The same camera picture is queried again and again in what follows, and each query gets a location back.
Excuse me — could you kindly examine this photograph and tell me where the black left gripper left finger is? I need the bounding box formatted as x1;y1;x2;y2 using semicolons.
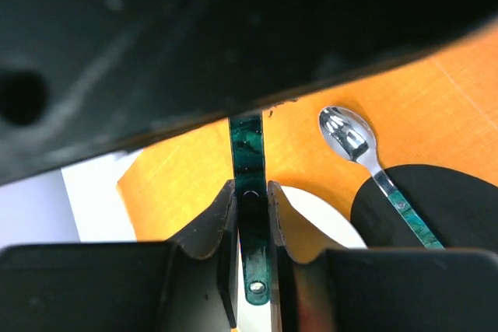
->
1;181;238;331

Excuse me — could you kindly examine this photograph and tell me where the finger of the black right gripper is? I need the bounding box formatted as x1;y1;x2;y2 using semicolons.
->
1;0;497;183

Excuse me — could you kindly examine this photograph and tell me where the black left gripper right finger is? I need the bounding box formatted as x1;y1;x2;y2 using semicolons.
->
268;182;497;331

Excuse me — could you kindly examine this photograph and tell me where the teal handled spoon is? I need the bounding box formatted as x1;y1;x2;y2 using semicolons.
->
318;106;444;249

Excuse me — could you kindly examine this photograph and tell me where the teal handled fork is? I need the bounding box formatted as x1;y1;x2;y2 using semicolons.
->
229;112;271;306

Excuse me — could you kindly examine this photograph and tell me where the orange Mickey Mouse placemat cloth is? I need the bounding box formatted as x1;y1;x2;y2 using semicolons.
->
117;29;497;250

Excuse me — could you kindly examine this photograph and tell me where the cream round plate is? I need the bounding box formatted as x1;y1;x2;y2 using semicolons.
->
233;186;366;331

